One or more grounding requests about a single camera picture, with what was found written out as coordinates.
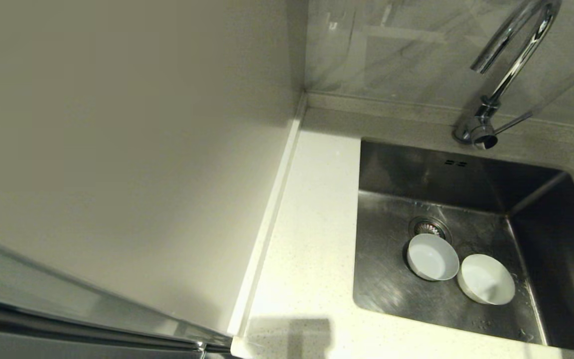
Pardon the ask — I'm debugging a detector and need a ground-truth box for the small white bowl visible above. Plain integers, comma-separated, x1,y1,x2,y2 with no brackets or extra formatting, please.
457,254,516,305

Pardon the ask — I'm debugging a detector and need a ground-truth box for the stainless steel sink basin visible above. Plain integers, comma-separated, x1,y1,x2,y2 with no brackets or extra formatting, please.
352,138,574,356

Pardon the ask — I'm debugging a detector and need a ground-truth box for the chrome faucet lever handle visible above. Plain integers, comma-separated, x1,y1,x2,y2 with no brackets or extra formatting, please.
494,112,534,136

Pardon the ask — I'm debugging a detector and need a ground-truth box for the round metal drain strainer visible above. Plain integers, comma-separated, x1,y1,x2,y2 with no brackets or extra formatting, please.
410,215,451,242

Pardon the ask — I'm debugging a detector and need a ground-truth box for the chrome gooseneck faucet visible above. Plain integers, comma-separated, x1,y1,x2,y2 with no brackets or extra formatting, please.
454,0,563,150

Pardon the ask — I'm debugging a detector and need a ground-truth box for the large grey bowl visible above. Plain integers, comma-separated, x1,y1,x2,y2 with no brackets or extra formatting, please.
407,233,460,281

